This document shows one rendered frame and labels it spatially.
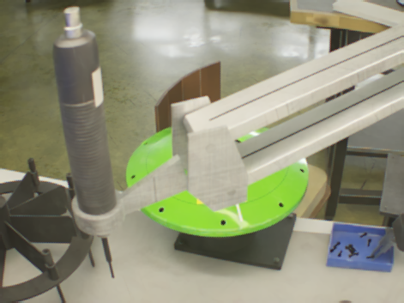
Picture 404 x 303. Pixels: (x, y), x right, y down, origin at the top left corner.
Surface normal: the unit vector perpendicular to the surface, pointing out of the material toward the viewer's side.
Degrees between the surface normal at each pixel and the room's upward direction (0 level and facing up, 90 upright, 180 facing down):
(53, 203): 86
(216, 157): 90
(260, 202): 23
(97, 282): 0
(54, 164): 0
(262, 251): 0
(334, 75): 17
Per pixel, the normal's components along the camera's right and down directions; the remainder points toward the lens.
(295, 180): 0.37, -0.66
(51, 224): 0.02, 0.53
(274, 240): 0.00, -0.82
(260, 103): -0.28, -0.73
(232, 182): 0.32, 0.54
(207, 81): 0.65, 0.43
